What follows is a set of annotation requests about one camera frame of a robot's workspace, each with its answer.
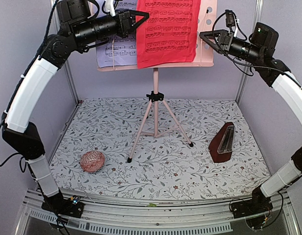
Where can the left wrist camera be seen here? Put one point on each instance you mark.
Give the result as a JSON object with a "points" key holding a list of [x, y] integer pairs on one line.
{"points": [[109, 6]]}

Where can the left aluminium frame post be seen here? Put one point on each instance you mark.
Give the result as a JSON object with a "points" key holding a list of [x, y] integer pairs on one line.
{"points": [[66, 67]]}

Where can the aluminium front rail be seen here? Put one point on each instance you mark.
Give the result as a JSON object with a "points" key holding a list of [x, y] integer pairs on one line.
{"points": [[107, 215]]}

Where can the pink music stand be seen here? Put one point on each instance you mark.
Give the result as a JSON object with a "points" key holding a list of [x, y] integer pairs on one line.
{"points": [[203, 58]]}

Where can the red sheet music paper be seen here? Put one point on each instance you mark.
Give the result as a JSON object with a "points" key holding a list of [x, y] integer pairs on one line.
{"points": [[170, 33]]}

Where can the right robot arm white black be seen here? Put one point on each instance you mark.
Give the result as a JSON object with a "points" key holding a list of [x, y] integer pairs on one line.
{"points": [[279, 77]]}

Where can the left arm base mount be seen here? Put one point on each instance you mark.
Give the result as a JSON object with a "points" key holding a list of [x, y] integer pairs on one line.
{"points": [[72, 206]]}

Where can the red patterned ceramic bowl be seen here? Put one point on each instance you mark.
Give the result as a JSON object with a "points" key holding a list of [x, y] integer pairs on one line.
{"points": [[92, 161]]}

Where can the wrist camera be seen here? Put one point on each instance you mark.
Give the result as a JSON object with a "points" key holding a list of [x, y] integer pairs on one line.
{"points": [[232, 22], [109, 6]]}

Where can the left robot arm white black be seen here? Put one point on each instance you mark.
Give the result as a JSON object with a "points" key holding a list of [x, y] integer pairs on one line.
{"points": [[16, 128]]}

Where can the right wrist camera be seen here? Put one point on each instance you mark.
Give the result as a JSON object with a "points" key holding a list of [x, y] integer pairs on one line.
{"points": [[232, 22]]}

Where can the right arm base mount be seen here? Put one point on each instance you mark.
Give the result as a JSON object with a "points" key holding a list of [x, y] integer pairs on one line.
{"points": [[257, 204]]}

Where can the purple sheet music paper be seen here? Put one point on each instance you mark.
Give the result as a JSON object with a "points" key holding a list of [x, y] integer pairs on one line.
{"points": [[118, 52]]}

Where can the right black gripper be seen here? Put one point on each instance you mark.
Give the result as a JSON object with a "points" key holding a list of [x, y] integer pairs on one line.
{"points": [[225, 40]]}

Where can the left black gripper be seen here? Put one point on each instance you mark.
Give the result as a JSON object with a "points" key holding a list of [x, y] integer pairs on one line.
{"points": [[126, 24]]}

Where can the brown wooden metronome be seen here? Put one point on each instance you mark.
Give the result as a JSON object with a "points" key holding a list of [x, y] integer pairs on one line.
{"points": [[220, 148]]}

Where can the floral patterned table mat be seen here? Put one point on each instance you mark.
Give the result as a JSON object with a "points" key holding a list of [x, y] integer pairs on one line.
{"points": [[163, 168]]}

